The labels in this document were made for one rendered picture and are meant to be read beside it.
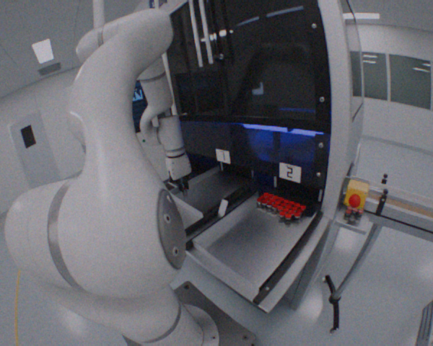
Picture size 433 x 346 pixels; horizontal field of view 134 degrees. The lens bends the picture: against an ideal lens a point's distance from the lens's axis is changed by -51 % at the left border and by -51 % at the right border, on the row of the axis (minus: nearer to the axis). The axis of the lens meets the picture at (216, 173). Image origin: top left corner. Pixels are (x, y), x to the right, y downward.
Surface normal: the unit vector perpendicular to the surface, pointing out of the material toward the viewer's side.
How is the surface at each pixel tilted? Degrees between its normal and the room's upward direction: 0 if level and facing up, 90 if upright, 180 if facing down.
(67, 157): 90
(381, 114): 90
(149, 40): 109
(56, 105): 90
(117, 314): 34
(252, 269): 0
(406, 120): 90
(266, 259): 0
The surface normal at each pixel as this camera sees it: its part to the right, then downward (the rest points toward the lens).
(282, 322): -0.14, -0.89
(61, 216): -0.07, -0.45
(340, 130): -0.72, 0.40
